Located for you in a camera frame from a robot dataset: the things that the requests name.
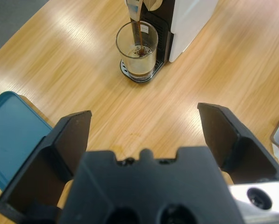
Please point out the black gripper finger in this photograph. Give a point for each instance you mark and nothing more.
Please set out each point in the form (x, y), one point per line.
(45, 168)
(242, 151)

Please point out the clear drinking glass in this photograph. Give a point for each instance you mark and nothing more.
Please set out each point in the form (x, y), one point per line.
(130, 63)

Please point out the white capsule coffee machine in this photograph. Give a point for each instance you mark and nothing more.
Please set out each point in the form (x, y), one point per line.
(188, 25)

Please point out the white paper tag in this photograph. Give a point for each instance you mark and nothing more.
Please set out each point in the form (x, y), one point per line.
(276, 152)

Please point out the teal plastic tray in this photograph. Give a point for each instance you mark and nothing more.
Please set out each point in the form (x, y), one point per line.
(10, 135)

